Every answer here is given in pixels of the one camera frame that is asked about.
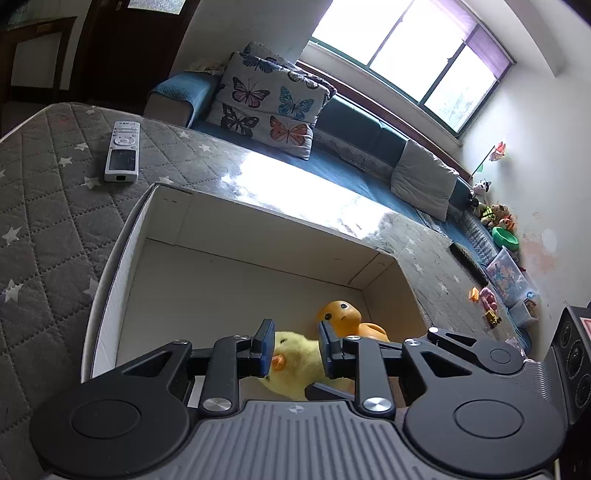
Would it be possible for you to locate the blue sofa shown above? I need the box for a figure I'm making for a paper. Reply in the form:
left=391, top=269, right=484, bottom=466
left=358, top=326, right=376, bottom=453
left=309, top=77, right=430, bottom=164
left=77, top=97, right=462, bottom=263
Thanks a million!
left=143, top=69, right=509, bottom=296

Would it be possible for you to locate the yellow plush duck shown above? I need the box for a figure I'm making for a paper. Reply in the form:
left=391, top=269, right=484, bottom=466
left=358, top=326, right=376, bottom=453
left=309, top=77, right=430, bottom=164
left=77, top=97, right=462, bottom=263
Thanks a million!
left=256, top=329, right=357, bottom=402

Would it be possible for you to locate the orange rubber duck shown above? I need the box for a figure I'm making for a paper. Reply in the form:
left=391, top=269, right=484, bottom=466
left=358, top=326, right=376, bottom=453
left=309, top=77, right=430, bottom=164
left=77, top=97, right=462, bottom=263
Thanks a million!
left=316, top=300, right=391, bottom=344

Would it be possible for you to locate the white cardboard box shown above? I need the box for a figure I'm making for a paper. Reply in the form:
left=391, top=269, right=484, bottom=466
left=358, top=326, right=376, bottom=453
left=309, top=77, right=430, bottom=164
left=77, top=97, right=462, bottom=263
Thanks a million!
left=81, top=182, right=431, bottom=409

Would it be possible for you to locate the small clear plastic tub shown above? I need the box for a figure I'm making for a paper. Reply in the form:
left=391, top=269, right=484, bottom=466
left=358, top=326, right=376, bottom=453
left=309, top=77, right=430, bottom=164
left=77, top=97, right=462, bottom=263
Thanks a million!
left=509, top=298, right=539, bottom=328

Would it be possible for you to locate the clear plastic storage box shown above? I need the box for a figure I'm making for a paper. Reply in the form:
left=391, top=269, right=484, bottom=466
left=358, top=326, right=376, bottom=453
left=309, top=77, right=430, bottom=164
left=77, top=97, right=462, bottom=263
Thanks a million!
left=485, top=246, right=539, bottom=308

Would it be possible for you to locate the cow plush toy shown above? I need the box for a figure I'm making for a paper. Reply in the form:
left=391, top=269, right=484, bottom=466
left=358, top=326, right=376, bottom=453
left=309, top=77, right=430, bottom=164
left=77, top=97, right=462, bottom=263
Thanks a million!
left=468, top=179, right=493, bottom=209

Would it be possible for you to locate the beige cloth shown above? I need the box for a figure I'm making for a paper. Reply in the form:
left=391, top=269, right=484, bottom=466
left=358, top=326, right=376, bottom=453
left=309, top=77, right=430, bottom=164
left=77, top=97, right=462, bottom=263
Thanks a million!
left=185, top=57, right=228, bottom=75

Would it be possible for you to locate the silver remote control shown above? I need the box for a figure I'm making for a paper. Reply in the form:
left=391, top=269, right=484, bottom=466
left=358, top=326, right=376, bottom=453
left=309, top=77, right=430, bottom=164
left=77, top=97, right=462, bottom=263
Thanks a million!
left=104, top=120, right=141, bottom=182

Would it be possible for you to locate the grey star quilted blanket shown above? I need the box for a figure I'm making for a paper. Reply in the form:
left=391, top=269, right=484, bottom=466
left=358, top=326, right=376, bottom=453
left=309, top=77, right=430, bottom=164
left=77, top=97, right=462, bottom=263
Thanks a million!
left=0, top=102, right=534, bottom=480

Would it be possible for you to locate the black remote control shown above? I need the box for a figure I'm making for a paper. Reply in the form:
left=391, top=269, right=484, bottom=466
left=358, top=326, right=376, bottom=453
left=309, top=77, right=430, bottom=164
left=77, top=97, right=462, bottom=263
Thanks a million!
left=448, top=243, right=489, bottom=287

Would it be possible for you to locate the grey cushion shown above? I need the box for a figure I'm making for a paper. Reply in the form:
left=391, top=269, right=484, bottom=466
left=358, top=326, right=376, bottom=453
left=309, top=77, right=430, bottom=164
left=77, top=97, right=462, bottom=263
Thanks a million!
left=390, top=138, right=461, bottom=222

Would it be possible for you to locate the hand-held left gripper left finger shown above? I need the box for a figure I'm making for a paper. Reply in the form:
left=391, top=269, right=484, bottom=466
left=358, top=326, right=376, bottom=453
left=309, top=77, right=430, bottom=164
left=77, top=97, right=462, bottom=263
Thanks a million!
left=115, top=318, right=277, bottom=416

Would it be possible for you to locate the colourful pinwheel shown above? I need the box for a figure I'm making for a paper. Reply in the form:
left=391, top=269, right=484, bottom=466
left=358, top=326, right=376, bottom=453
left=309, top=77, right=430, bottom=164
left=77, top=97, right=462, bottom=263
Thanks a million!
left=470, top=141, right=508, bottom=179

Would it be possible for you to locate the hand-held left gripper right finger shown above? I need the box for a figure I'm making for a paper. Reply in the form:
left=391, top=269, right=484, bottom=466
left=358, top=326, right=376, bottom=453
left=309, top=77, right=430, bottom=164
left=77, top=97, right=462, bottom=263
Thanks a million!
left=305, top=320, right=527, bottom=419

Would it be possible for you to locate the green plastic bowl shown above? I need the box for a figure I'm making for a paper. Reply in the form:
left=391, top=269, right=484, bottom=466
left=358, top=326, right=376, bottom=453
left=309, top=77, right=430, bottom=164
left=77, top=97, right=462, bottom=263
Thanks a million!
left=491, top=225, right=520, bottom=253

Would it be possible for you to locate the dark wooden door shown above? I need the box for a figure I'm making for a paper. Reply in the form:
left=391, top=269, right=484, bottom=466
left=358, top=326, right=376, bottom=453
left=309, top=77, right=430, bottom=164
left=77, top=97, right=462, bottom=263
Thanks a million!
left=0, top=0, right=200, bottom=117

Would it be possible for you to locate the large butterfly print pillow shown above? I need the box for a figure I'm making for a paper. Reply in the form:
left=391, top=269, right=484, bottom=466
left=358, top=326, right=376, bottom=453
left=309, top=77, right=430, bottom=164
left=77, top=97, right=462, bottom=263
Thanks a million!
left=205, top=51, right=331, bottom=161

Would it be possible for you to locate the window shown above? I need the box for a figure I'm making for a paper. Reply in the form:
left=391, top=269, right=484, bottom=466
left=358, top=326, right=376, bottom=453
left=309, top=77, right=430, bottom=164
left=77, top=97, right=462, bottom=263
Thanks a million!
left=299, top=0, right=516, bottom=140

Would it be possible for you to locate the stuffed toys pile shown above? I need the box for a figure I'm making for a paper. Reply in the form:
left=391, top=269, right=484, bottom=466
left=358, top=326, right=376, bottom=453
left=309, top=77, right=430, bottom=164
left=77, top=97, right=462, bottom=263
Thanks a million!
left=480, top=202, right=514, bottom=228

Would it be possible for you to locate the dark butterfly print pillow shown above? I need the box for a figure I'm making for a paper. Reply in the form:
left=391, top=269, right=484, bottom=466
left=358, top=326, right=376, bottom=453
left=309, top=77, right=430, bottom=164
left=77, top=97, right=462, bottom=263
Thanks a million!
left=239, top=41, right=339, bottom=100

